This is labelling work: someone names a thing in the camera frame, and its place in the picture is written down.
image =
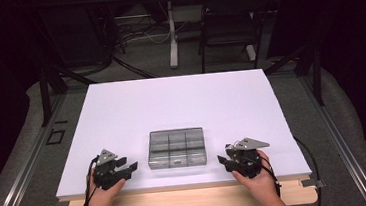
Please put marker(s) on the clear plastic compartment box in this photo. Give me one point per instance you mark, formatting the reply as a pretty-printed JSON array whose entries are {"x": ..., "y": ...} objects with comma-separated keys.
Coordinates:
[{"x": 176, "y": 148}]

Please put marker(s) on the black folding chair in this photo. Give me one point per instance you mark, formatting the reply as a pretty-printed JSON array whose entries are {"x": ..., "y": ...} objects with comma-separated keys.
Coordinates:
[{"x": 231, "y": 31}]

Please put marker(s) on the black metal stand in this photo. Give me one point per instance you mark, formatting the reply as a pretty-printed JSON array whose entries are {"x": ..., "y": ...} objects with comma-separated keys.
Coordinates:
[
  {"x": 45, "y": 101},
  {"x": 318, "y": 81}
]

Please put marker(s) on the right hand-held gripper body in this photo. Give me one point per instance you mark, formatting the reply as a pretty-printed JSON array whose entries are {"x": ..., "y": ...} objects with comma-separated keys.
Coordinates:
[{"x": 248, "y": 162}]

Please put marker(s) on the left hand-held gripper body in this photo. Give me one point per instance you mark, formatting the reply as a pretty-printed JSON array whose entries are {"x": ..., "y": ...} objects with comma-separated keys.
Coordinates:
[{"x": 107, "y": 176}]

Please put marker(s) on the person's right hand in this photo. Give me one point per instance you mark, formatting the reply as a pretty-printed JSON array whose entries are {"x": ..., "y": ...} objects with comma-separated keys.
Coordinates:
[{"x": 261, "y": 184}]

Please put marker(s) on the black equipment case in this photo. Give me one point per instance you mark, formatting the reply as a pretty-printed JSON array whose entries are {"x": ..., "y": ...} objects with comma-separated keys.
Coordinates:
[{"x": 78, "y": 38}]

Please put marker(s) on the metal floor rail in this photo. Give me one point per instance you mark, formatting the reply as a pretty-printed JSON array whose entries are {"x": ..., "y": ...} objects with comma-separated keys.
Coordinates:
[
  {"x": 343, "y": 156},
  {"x": 26, "y": 170}
]

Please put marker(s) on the person's left hand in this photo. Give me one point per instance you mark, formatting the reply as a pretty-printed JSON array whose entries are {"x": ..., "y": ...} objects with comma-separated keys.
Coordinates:
[{"x": 103, "y": 195}]

